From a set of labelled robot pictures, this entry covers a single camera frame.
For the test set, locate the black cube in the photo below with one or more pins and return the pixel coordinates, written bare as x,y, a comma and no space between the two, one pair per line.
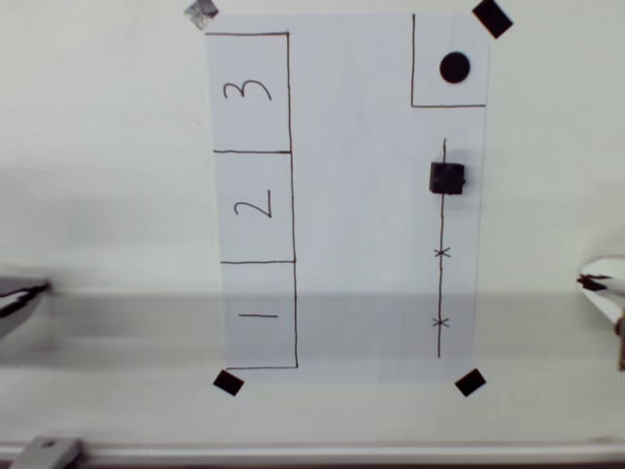
446,178

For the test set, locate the small black tape piece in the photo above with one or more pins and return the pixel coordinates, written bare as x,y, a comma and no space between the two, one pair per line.
228,382
470,382

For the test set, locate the white paper sheet with markings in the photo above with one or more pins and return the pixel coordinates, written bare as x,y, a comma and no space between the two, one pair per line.
351,195

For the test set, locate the large black tape piece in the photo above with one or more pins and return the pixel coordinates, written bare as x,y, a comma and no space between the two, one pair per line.
493,17

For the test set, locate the grey tape piece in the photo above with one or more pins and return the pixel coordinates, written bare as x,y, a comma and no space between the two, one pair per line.
201,12

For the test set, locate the grey object with black stripe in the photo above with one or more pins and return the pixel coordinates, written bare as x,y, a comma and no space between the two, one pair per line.
17,312

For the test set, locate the camera circuit board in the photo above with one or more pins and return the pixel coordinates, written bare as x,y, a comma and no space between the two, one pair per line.
622,347

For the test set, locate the grey metal bracket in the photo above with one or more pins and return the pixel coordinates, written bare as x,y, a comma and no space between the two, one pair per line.
46,452

